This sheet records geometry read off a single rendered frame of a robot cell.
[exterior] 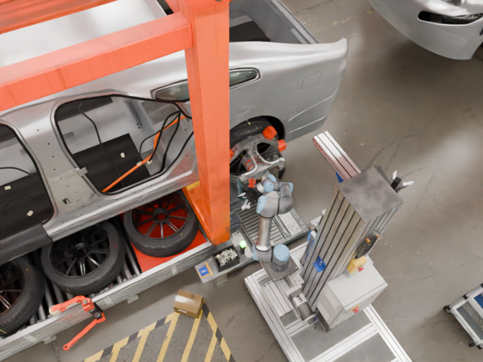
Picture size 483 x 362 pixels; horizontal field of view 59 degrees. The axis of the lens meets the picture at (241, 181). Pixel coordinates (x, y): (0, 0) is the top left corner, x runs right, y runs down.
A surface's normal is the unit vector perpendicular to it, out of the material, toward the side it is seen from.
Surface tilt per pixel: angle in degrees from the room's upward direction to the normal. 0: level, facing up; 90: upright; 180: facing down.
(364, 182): 0
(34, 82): 90
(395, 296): 0
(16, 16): 0
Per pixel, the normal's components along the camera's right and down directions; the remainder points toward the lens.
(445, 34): -0.46, 0.74
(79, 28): 0.16, -0.59
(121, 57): 0.47, 0.75
